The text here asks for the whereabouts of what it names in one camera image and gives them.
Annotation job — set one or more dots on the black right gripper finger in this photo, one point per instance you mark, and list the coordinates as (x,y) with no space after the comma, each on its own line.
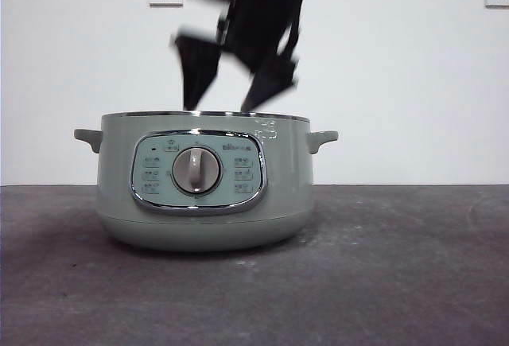
(270,85)
(196,71)

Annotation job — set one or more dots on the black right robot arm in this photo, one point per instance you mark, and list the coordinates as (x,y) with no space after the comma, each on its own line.
(262,12)

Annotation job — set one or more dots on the pale green electric cooking pot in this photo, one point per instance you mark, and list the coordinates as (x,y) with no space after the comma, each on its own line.
(207,226)

